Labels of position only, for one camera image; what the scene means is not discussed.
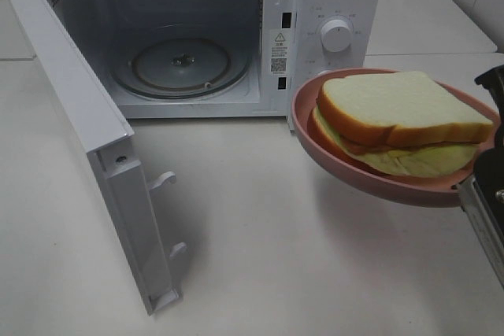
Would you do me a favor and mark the white microwave door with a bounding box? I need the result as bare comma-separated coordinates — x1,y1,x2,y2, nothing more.
9,0,187,315

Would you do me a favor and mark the white microwave oven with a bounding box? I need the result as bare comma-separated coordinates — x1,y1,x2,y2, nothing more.
9,0,378,120

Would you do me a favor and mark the glass microwave turntable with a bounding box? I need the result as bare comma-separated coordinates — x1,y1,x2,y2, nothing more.
109,37,252,100

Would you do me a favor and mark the white bread sandwich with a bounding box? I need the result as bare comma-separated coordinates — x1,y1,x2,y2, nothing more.
309,72,494,179

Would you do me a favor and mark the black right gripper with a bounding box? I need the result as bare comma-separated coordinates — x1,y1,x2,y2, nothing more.
474,65,504,153

